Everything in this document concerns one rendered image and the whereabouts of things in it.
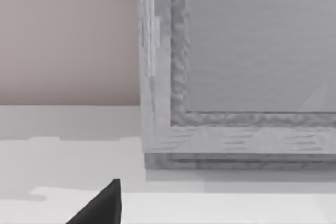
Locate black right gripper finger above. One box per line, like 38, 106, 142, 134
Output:
65, 178, 123, 224

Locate grey wooden cabinet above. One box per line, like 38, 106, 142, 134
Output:
136, 0, 336, 171

